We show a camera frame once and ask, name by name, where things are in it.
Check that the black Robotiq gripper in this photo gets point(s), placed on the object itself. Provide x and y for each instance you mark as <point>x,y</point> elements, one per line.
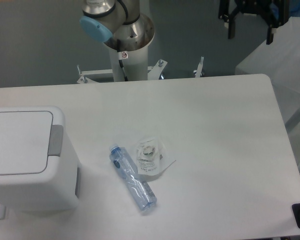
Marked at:
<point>274,12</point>

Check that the white push-lid trash can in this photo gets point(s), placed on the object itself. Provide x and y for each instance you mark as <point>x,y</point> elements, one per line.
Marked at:
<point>39,167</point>

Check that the white covered side table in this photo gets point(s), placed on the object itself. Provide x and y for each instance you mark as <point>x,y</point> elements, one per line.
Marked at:
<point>280,61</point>

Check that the clear plastic wrapper bag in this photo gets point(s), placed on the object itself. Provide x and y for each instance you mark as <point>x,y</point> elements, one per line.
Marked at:
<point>152,157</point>

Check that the clear plastic water bottle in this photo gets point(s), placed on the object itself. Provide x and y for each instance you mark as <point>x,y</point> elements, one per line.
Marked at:
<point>138,187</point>

